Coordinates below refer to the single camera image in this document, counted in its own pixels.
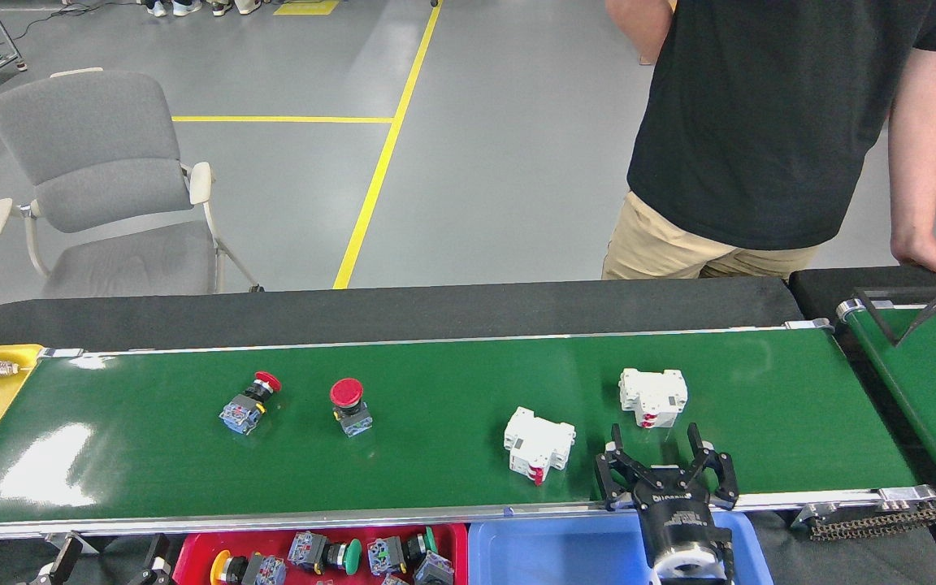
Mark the blue plastic bin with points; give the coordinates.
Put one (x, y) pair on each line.
(549, 556)

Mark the small red mushroom button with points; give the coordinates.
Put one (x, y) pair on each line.
(240, 416)

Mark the person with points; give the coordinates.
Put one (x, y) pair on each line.
(247, 5)
(184, 6)
(760, 122)

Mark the black table cover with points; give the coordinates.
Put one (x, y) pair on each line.
(817, 284)
(273, 313)

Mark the narrow green conveyor belt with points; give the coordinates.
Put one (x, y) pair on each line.
(931, 382)

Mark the yellow push button switch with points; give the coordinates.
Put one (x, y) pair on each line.
(219, 567)

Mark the person's left forearm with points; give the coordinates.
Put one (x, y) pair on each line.
(919, 146)

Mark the white circuit breaker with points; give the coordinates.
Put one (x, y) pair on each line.
(653, 394)
(537, 443)

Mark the red plastic bin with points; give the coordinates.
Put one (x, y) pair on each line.
(192, 552)

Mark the large red push button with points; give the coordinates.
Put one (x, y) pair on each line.
(346, 392)

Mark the grey padded chair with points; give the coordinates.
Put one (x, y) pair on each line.
(102, 154)

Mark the long green conveyor belt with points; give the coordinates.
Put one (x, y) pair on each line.
(435, 390)

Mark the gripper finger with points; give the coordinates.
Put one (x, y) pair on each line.
(66, 565)
(158, 565)

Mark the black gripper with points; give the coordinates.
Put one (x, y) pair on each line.
(683, 516)

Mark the person's right forearm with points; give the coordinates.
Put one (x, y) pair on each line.
(639, 24)

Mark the black guide frame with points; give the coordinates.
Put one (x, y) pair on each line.
(907, 337)

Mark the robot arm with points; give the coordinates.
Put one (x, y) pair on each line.
(691, 573)

